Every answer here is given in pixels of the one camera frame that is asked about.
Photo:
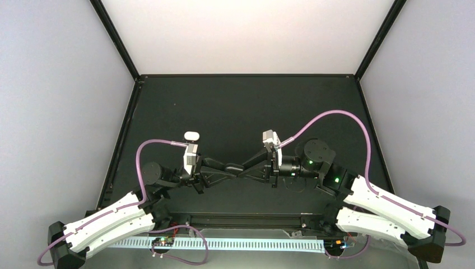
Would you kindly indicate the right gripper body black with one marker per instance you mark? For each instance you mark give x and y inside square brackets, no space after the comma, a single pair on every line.
[273,167]

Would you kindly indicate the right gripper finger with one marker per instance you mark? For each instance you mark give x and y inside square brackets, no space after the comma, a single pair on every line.
[256,159]
[256,173]

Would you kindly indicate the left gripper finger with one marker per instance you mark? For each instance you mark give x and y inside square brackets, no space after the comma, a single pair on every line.
[213,178]
[213,164]

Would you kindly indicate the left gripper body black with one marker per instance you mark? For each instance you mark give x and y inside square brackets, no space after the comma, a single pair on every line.
[196,180]

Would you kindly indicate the white earbud charging case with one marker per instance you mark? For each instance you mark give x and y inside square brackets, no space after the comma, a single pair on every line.
[191,136]

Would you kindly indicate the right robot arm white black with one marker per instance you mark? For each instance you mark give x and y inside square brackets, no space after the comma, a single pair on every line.
[357,206]

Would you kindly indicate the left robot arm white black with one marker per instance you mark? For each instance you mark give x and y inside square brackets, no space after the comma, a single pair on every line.
[140,211]

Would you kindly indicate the left circuit board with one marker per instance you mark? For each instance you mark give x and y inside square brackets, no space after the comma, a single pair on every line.
[163,242]

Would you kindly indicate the circuit board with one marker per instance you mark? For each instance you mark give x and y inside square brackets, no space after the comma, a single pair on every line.
[163,242]
[338,244]

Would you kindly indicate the right circuit board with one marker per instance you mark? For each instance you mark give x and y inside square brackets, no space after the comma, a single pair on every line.
[338,244]

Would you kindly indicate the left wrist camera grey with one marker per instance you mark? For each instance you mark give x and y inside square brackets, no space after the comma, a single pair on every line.
[190,158]

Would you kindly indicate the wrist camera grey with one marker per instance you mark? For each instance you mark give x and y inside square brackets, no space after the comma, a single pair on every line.
[272,143]
[190,158]

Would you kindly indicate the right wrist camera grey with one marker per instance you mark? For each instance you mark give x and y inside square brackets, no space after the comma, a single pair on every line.
[272,143]

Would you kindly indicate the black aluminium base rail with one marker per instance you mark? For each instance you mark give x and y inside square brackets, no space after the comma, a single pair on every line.
[307,224]

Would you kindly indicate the white slotted cable duct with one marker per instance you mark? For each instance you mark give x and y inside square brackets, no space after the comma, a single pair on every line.
[227,244]

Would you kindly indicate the black frame post left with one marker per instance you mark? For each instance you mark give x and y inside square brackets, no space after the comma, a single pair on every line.
[113,34]

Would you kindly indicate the black frame post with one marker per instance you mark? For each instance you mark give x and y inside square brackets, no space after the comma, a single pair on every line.
[381,34]
[113,34]

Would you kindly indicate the black frame post right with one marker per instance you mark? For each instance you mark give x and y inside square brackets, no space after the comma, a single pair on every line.
[381,34]

